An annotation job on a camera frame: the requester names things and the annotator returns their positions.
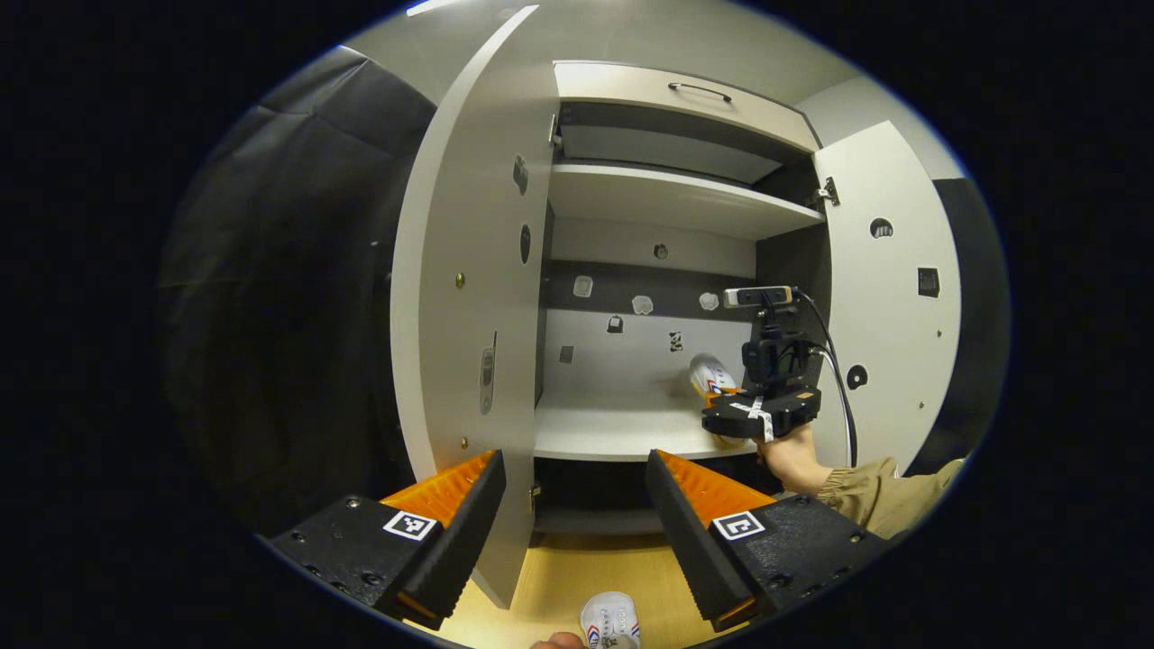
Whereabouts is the white shoe cabinet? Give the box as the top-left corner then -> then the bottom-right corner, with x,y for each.
532,59 -> 835,542

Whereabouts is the white shoe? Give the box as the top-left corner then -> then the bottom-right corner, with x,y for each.
580,592 -> 642,649
689,353 -> 742,403

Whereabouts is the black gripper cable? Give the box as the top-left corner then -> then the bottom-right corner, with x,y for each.
793,290 -> 859,468

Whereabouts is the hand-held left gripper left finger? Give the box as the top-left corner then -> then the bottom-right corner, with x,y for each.
269,449 -> 508,632

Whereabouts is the white cabinet drawer front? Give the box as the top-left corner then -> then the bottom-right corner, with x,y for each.
553,60 -> 821,154

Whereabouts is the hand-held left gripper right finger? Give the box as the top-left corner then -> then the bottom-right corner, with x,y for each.
645,449 -> 889,634

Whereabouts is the white cabinet shelf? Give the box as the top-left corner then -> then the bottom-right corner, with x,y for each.
548,162 -> 826,242

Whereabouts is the white cabinet door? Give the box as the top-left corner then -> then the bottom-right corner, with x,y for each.
389,5 -> 560,609
811,120 -> 963,474

